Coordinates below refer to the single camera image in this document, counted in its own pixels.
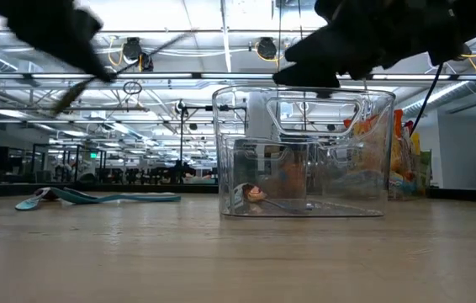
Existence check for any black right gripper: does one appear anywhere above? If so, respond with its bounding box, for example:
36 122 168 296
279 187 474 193
272 0 473 88

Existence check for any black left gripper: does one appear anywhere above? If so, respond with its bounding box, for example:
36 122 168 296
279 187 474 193
0 0 118 84

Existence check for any green iridescent spoon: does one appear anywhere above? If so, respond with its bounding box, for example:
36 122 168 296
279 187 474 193
50 29 199 118

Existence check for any orange ramen noodle packet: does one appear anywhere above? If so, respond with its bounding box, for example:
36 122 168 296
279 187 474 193
345 109 405 180

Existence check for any yellow snack packet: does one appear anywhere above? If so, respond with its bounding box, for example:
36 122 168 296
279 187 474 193
405 121 422 180

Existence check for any rainbow iridescent spoon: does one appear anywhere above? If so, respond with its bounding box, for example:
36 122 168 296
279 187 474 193
242 183 315 211

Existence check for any teal plastic spoon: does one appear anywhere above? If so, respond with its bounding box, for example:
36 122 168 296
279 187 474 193
14 187 182 212

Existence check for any clear plastic bin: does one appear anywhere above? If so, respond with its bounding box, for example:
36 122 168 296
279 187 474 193
212 86 397 219
225 135 368 199
346 109 433 202

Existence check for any black pole stand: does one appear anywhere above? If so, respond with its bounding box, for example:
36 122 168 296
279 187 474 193
173 99 248 185

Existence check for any black ceiling cable reel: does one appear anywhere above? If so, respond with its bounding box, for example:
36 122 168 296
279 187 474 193
121 36 143 61
256 36 278 61

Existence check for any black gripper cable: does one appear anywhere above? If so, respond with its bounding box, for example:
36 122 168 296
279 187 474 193
409 62 446 136

